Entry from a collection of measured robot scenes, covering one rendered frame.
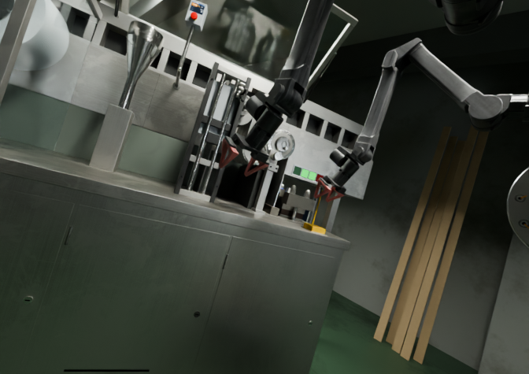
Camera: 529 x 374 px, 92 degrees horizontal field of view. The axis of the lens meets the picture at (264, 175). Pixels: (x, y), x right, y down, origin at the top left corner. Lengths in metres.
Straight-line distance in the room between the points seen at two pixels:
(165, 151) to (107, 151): 0.35
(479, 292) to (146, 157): 3.05
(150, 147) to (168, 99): 0.27
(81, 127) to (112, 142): 0.33
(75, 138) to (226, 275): 1.00
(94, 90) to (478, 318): 3.45
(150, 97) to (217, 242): 0.89
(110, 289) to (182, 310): 0.24
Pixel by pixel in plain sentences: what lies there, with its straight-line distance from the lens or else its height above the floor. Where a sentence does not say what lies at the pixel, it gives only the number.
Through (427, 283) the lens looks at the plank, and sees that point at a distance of 2.80.
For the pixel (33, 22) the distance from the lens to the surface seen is 1.16.
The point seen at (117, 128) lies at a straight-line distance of 1.25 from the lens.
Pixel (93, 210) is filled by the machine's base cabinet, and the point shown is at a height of 0.81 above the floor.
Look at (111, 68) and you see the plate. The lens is 1.58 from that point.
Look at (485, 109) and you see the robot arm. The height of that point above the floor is 1.42.
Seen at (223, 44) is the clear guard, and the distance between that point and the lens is 1.63.
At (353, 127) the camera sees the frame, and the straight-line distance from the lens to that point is 1.98.
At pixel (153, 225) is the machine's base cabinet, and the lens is 0.93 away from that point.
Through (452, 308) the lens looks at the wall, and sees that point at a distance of 3.34.
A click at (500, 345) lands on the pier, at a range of 3.20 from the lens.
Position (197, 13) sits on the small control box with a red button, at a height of 1.66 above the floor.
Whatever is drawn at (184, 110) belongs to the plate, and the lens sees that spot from 1.53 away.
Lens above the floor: 1.02
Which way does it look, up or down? 2 degrees up
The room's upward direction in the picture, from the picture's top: 17 degrees clockwise
